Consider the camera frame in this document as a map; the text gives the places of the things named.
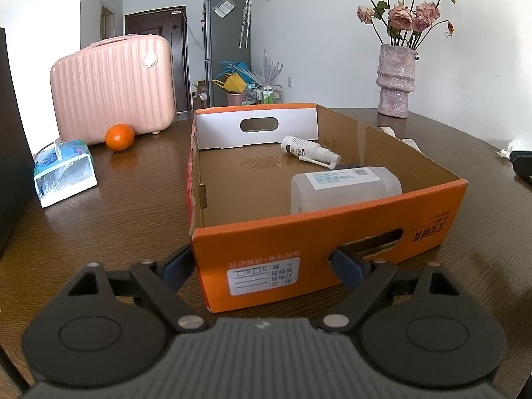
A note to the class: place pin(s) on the yellow watering can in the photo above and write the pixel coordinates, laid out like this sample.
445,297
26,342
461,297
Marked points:
232,83

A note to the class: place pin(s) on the pink textured vase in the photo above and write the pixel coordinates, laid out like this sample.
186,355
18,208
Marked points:
397,83

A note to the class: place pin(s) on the black flat case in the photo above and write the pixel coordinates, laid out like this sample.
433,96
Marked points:
523,166

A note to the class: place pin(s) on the white folded umbrella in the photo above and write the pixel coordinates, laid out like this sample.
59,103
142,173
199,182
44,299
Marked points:
245,20

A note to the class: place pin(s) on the white spray bottle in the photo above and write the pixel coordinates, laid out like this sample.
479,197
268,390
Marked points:
301,146

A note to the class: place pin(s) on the orange fruit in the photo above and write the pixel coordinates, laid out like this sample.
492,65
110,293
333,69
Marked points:
119,137

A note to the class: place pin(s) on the pink bucket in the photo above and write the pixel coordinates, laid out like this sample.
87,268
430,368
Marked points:
235,99

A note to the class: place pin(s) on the blue plastic item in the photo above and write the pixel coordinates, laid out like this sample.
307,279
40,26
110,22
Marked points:
232,67

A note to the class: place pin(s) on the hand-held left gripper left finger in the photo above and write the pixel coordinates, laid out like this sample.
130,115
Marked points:
181,268

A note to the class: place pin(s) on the small cart with bottles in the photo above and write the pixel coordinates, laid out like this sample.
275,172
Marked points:
266,95

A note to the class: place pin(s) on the white dish with red pad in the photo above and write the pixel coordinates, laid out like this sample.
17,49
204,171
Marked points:
411,144

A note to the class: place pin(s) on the orange cardboard box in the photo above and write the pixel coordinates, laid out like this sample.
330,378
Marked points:
249,199

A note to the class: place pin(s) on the blue tissue pack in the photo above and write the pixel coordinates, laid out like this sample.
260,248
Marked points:
66,178

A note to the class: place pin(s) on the dark brown door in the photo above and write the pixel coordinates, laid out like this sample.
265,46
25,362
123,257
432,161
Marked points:
178,41

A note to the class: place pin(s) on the grey refrigerator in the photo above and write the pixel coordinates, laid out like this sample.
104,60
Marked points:
224,41

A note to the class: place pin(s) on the plastic sleeve with paper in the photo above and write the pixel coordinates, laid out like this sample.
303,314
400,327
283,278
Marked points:
223,8

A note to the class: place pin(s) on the brown cardboard box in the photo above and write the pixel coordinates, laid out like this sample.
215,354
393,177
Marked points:
199,97

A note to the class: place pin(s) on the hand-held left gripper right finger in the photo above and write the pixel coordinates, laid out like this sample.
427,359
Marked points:
349,268

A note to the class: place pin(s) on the black paper bag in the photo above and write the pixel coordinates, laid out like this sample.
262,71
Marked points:
12,153

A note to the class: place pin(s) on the translucent white plastic bottle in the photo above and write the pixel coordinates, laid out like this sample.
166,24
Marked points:
341,191

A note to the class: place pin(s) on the crumpled white tissue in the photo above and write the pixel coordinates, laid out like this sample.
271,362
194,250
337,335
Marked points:
506,149

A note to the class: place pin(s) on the white coral branch decoration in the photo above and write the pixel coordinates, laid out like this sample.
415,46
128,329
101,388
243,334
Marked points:
268,70

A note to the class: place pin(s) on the pink ribbed suitcase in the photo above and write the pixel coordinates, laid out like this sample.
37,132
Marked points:
112,87

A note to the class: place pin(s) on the dried pink roses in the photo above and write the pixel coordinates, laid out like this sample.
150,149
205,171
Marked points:
401,14

